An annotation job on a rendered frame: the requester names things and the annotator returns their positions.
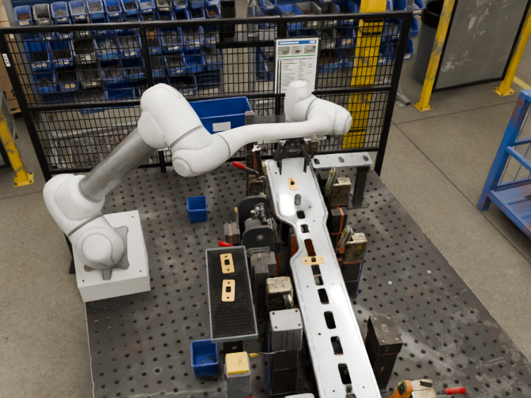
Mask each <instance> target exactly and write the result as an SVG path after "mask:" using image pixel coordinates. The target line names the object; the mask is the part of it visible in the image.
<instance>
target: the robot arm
mask: <svg viewBox="0 0 531 398"><path fill-rule="evenodd" d="M141 109H142V110H143V111H142V113H141V117H140V119H139V121H138V124H137V128H136V129H135V130H134V131H133V132H131V133H130V134H129V135H128V136H127V137H126V138H125V139H124V140H123V141H122V142H121V143H120V144H118V145H117V146H116V147H115V148H114V150H113V151H111V152H110V153H109V154H108V155H107V156H106V157H105V158H104V159H103V160H102V161H101V162H99V163H98V164H97V165H96V166H95V167H94V168H93V169H92V170H91V171H90V172H89V173H88V174H87V175H77V176H75V175H71V174H61V175H57V176H55V177H53V178H52V179H51V180H49V181H48V182H47V183H46V185H45V186H44V189H43V198H44V201H45V204H46V206H47V209H48V211H49V213H50V214H51V215H52V217H53V219H54V220H55V222H56V223H57V225H58V226H59V227H60V228H61V229H62V231H63V232H64V233H65V234H66V236H67V237H68V239H69V240H70V242H71V243H72V245H73V247H74V249H75V250H76V252H77V255H78V256H79V258H80V260H81V261H82V262H83V263H84V264H85V266H84V270H85V271H86V272H90V271H92V270H96V269H102V272H103V277H104V280H109V279H110V277H111V269H112V268H123V269H128V268H129V267H130V263H129V261H128V250H127V233H128V230H129V229H128V227H127V226H121V227H112V226H111V225H110V224H109V223H108V221H107V220H106V219H105V217H104V216H103V214H102V213H101V211H100V210H101V209H102V207H103V205H104V202H105V195H106V194H107V193H109V192H110V191H111V190H112V189H113V188H115V187H116V186H117V185H118V184H119V183H120V182H121V181H122V180H123V179H124V178H126V177H127V176H128V175H129V174H130V173H132V172H133V171H134V170H135V169H136V168H138V167H139V166H140V165H141V164H142V163H144V162H145V161H146V160H147V159H148V158H149V157H150V156H151V155H152V154H153V153H154V152H156V151H157V150H158V149H159V148H166V147H169V148H170V149H171V151H172V153H173V156H172V165H173V167H174V168H175V171H176V172H177V173H178V174H179V175H182V176H183V177H195V176H199V175H203V174H206V173H208V172H210V171H212V170H214V169H216V168H218V167H219V166H220V165H221V164H222V163H224V162H225V161H226V160H228V159H229V158H230V157H231V156H232V155H233V154H234V153H235V152H236V151H237V150H239V149H240V148H241V147H242V146H244V145H245V144H248V143H251V142H255V141H268V140H277V139H285V140H284V141H282V140H279V141H278V146H277V149H276V151H275V153H274V155H273V161H277V167H279V173H280V175H281V171H282V159H283V158H284V156H285V155H286V154H287V152H289V151H290V149H300V150H301V151H302V153H303V154H304V155H305V158H304V167H303V170H304V173H307V166H309V165H310V161H311V159H314V154H313V151H312V148H311V139H310V138H307V139H304V137H306V136H310V135H313V134H317V135H320V136H322V135H327V134H330V135H331V134H335V135H342V134H345V133H347V132H348V131H349V129H350V127H351V125H352V116H351V115H350V113H349V112H348V111H347V110H345V109H344V108H343V107H341V106H339V105H337V104H335V103H331V102H329V101H326V100H323V99H318V98H317V97H315V96H314V95H313V94H311V88H310V86H309V85H308V83H307V82H305V81H293V82H292V83H291V84H290V85H289V86H288V88H287V91H286V94H285V99H284V112H285V123H272V124H256V125H249V126H241V127H238V128H234V129H232V130H227V131H224V132H220V133H215V134H212V135H211V134H210V133H209V132H208V131H207V130H206V129H205V127H204V126H203V125H202V123H201V121H200V119H199V117H198V116H197V114H196V113H195V111H194V109H193V108H192V107H191V105H189V103H188V102H187V101H186V99H185V98H184V97H183V96H182V95H181V94H180V93H179V92H178V91H176V90H175V89H174V88H173V87H171V86H169V85H166V84H157V85H155V86H153V87H151V88H149V89H148V90H147V91H145V92H144V94H143V95H142V98H141ZM304 142H306V144H307V145H308V148H309V151H310V155H308V154H307V152H306V150H305V149H304V147H303V144H304ZM284 144H286V145H285V148H284V149H283V151H282V152H281V154H280V151H281V148H282V146H283V145H284ZM279 154H280V155H279Z"/></svg>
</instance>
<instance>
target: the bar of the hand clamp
mask: <svg viewBox="0 0 531 398"><path fill-rule="evenodd" d="M262 150H263V152H266V147H265V146H264V145H263V146H262V148H259V146H258V145H254V149H253V150H251V151H250V152H253V153H255V157H256V161H257V166H258V173H259V177H260V176H264V171H263V166H262V159H261V154H260V152H261V151H262Z"/></svg>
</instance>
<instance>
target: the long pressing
mask: <svg viewBox="0 0 531 398"><path fill-rule="evenodd" d="M304 158H305V157H299V158H287V159H282V171H281V175H280V173H279V167H277V161H273V160H266V165H267V179H268V183H269V190H270V194H271V198H272V202H273V208H274V212H275V216H276V218H277V219H278V220H279V221H281V222H282V223H285V224H287V225H288V226H290V227H292V229H293V231H294V233H295V237H296V242H297V246H298V251H297V252H296V253H295V254H294V255H293V256H292V257H291V259H290V261H289V267H290V270H291V274H292V281H293V284H294V288H295V292H296V298H297V302H298V306H299V311H300V315H301V319H302V322H303V330H304V333H305V337H306V341H307V347H308V351H309V355H310V358H311V365H312V369H313V372H314V379H315V382H316V386H317V390H318V396H319V398H346V395H348V394H349V395H351V394H354V395H355V396H356V398H382V396H381V393H380V391H379V388H378V384H377V381H376V379H375V375H374V371H373V369H372V366H371V362H370V359H369V357H368V354H367V350H366V347H365V344H364V341H363V337H362V335H361V332H360V328H359V326H358V323H357V320H356V315H355V313H354V310H353V308H352V304H351V301H350V298H349V295H348V291H347V288H346V286H345V282H344V279H343V276H342V274H341V269H340V266H339V264H338V261H337V257H336V254H335V252H334V249H333V244H332V242H331V239H330V235H329V232H328V230H327V227H326V221H327V218H328V211H327V208H326V204H325V202H324V199H323V196H322V192H321V190H320V187H319V184H318V180H317V178H316V175H315V172H314V168H313V166H312V163H311V161H310V165H309V166H307V173H304V171H303V167H304ZM276 173H277V174H276ZM287 178H295V179H296V184H297V187H298V189H297V190H290V189H289V186H288V181H287ZM297 193H299V194H300V195H301V204H300V205H295V204H294V196H295V195H296V194H297ZM309 207H311V208H309ZM298 211H303V213H304V216H305V218H304V219H299V218H298V216H297V213H296V212H298ZM313 220H315V221H314V222H313ZM300 225H307V227H308V231H309V233H308V234H303V233H302V231H301V228H300ZM305 239H310V240H311V241H312V244H313V247H314V252H315V255H316V256H323V257H324V260H325V264H317V265H318V267H319V269H320V273H321V275H322V280H323V283H324V284H323V285H322V286H317V285H316V284H315V281H314V276H313V272H312V269H311V266H312V265H304V264H303V260H302V258H303V257H308V254H307V249H306V246H305V243H304V240H305ZM332 283H333V285H332ZM307 286H308V287H307ZM318 289H325V290H326V294H327V298H328V300H329V304H326V305H322V304H321V302H320V299H319V296H318ZM325 312H331V313H332V315H333V319H334V322H335V325H336V328H335V329H328V328H327V325H326V320H325V317H324V313H325ZM319 333H321V335H319ZM335 336H337V337H338V338H339V340H340V342H341V347H342V351H343V355H335V354H334V352H333V346H332V344H331V340H330V338H331V337H335ZM339 364H345V365H347V367H348V372H349V376H350V378H351V382H352V383H351V384H352V387H353V388H352V392H348V393H347V392H346V390H345V386H346V385H343V384H342V381H341V376H340V373H339V369H338V367H337V366H338V365H339ZM363 386H364V387H365V389H364V388H363ZM333 390H334V391H335V392H333Z"/></svg>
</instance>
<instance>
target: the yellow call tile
mask: <svg viewBox="0 0 531 398"><path fill-rule="evenodd" d="M226 363H227V372H228V374H238V373H246V372H249V369H248V362H247V353H246V352H239V353H231V354H226Z"/></svg>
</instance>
